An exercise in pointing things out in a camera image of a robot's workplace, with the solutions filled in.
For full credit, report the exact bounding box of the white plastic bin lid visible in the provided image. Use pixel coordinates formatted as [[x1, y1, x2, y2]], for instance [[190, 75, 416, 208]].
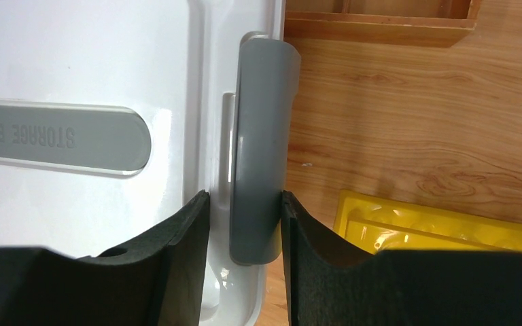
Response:
[[0, 1, 285, 325]]

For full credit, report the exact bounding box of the wooden compartment tray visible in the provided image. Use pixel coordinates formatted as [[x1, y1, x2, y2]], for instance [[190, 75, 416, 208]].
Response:
[[285, 0, 481, 48]]

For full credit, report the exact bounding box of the yellow test tube rack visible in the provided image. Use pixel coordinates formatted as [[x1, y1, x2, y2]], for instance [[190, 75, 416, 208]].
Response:
[[333, 190, 522, 254]]

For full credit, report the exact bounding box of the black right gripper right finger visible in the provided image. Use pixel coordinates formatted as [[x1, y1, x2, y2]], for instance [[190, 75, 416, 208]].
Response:
[[281, 192, 522, 325]]

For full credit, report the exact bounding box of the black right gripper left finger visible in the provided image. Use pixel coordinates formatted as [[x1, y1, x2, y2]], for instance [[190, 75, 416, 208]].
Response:
[[0, 191, 210, 325]]

